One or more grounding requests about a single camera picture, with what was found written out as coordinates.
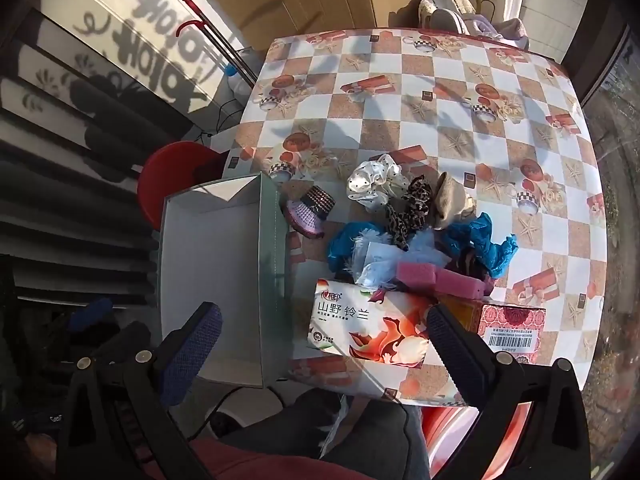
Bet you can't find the red plastic stool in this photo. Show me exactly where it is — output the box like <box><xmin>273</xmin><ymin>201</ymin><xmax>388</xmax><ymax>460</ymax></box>
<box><xmin>137</xmin><ymin>141</ymin><xmax>226</xmax><ymax>231</ymax></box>

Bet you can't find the white plastic bottle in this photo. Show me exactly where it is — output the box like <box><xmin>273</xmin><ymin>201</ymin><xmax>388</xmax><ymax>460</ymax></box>
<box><xmin>225</xmin><ymin>47</ymin><xmax>261</xmax><ymax>96</ymax></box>

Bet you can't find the white polka dot scrunchie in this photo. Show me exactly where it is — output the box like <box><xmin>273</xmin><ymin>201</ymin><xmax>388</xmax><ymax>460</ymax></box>
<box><xmin>346</xmin><ymin>154</ymin><xmax>416</xmax><ymax>213</ymax></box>

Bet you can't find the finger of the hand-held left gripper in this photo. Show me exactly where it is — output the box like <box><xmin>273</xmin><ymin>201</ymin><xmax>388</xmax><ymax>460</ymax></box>
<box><xmin>65</xmin><ymin>297</ymin><xmax>153</xmax><ymax>358</ymax></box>

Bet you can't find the black cable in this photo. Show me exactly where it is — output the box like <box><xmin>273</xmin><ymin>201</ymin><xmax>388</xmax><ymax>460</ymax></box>
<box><xmin>200</xmin><ymin>100</ymin><xmax>241</xmax><ymax>141</ymax></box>

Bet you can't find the blue plastic bag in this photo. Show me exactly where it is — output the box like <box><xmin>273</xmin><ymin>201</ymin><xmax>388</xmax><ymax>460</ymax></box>
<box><xmin>327</xmin><ymin>221</ymin><xmax>381</xmax><ymax>273</ymax></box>

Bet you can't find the purple striped knit sock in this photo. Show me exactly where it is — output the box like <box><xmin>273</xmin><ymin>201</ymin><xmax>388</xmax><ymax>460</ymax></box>
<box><xmin>282</xmin><ymin>185</ymin><xmax>337</xmax><ymax>240</ymax></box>

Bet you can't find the grey radiator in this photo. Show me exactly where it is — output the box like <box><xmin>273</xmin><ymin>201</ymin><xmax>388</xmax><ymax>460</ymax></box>
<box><xmin>0</xmin><ymin>7</ymin><xmax>211</xmax><ymax>306</ymax></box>

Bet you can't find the pink sponge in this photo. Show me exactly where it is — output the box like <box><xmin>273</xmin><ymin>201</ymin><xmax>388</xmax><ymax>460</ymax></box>
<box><xmin>395</xmin><ymin>260</ymin><xmax>493</xmax><ymax>297</ymax></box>

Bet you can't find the person's leg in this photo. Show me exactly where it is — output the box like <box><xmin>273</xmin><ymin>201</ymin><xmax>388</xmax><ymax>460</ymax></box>
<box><xmin>190</xmin><ymin>387</ymin><xmax>431</xmax><ymax>480</ymax></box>

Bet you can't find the white cardboard box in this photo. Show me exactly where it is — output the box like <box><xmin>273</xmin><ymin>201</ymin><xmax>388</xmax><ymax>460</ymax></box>
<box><xmin>157</xmin><ymin>172</ymin><xmax>291</xmax><ymax>390</ymax></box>

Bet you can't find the white board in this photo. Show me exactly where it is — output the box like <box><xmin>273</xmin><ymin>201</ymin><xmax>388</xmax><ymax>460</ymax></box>
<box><xmin>202</xmin><ymin>130</ymin><xmax>241</xmax><ymax>156</ymax></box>

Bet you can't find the blue cloth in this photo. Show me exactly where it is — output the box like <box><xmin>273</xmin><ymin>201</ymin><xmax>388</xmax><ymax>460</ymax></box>
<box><xmin>445</xmin><ymin>212</ymin><xmax>518</xmax><ymax>278</ymax></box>

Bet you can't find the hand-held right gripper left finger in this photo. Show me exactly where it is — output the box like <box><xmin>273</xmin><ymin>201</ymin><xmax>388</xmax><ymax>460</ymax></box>
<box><xmin>55</xmin><ymin>301</ymin><xmax>223</xmax><ymax>480</ymax></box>

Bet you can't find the checkered printed tablecloth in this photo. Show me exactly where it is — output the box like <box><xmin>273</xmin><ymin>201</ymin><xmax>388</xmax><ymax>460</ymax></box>
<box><xmin>220</xmin><ymin>27</ymin><xmax>608</xmax><ymax>406</ymax></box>

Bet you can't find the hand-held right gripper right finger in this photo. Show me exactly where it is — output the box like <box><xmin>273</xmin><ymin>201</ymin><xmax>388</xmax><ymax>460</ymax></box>
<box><xmin>425</xmin><ymin>304</ymin><xmax>601</xmax><ymax>480</ymax></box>

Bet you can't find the red patterned box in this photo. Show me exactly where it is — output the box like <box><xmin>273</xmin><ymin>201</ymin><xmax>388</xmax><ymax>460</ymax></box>
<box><xmin>442</xmin><ymin>296</ymin><xmax>547</xmax><ymax>365</ymax></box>

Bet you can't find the floral tissue pack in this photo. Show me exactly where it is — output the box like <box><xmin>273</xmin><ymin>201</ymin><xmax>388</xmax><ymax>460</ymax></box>
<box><xmin>304</xmin><ymin>279</ymin><xmax>441</xmax><ymax>368</ymax></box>

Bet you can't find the beige knit sock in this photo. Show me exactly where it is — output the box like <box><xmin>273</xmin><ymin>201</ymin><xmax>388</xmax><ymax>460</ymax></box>
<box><xmin>432</xmin><ymin>172</ymin><xmax>476</xmax><ymax>231</ymax></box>

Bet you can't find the dark brown knit sock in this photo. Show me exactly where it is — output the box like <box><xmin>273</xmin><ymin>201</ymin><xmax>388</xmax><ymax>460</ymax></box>
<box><xmin>445</xmin><ymin>250</ymin><xmax>493</xmax><ymax>281</ymax></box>

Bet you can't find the red handled mop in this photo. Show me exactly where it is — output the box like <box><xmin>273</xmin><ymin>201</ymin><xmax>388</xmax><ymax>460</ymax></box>
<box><xmin>181</xmin><ymin>0</ymin><xmax>261</xmax><ymax>86</ymax></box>

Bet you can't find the leopard print scrunchie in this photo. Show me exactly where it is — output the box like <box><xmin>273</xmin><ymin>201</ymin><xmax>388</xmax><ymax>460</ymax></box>
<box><xmin>385</xmin><ymin>175</ymin><xmax>433</xmax><ymax>251</ymax></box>

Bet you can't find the red striped object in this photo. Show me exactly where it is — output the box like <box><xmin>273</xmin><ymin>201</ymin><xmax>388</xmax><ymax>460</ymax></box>
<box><xmin>420</xmin><ymin>402</ymin><xmax>531</xmax><ymax>480</ymax></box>

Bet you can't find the white clothes pile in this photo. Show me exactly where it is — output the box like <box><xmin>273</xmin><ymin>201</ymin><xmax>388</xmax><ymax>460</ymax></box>
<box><xmin>465</xmin><ymin>15</ymin><xmax>531</xmax><ymax>51</ymax></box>

